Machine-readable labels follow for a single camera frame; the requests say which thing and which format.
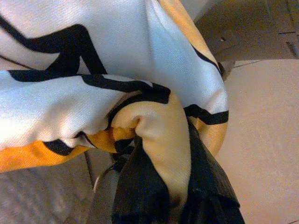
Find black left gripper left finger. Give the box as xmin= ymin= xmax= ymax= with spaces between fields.
xmin=111 ymin=137 xmax=172 ymax=224

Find yellow cartoon print blanket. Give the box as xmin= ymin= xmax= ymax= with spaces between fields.
xmin=0 ymin=0 xmax=230 ymax=206

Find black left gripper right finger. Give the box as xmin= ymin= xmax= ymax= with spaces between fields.
xmin=181 ymin=116 xmax=246 ymax=224

